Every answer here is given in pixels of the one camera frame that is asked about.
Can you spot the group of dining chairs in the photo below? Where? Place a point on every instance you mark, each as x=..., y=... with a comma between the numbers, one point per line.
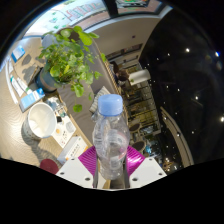
x=136, y=128

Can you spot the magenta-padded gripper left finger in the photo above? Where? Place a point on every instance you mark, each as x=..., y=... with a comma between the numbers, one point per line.
x=75, y=171

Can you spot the white orange box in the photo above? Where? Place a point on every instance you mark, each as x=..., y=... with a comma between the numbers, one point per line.
x=73, y=150

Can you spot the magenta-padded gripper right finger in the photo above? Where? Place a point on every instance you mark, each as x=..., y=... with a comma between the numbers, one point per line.
x=145, y=170

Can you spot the window with festive decals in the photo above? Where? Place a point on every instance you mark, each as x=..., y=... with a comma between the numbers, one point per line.
x=80, y=13

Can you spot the grey curved sofa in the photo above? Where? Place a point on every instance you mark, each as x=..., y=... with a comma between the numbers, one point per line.
x=81, y=126

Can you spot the green potted plant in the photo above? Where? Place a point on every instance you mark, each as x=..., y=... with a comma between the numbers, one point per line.
x=66, y=60

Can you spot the group of ceiling lights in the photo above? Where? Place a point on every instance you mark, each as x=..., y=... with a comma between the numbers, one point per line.
x=187, y=50

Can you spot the white printed mug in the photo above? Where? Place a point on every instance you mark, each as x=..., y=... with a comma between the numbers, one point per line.
x=41, y=120

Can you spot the person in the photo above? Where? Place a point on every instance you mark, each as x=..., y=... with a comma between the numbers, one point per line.
x=120, y=75

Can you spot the white round pillar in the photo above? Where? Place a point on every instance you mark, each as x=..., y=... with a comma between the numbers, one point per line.
x=140, y=76

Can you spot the small blue white carton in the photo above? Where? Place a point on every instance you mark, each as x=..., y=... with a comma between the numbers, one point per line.
x=31, y=99

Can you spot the white green tube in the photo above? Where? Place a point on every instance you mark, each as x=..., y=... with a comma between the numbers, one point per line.
x=21, y=86

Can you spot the clear blue-capped water bottle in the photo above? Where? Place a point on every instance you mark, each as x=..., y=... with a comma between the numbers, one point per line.
x=111, y=140

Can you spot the illustrated white leaflet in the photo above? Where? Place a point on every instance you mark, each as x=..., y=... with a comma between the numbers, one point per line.
x=65, y=131

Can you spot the flat round red coaster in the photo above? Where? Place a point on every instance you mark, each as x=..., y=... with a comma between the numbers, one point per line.
x=49, y=166

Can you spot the brown notebook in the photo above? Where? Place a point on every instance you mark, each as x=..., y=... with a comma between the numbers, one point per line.
x=31, y=71

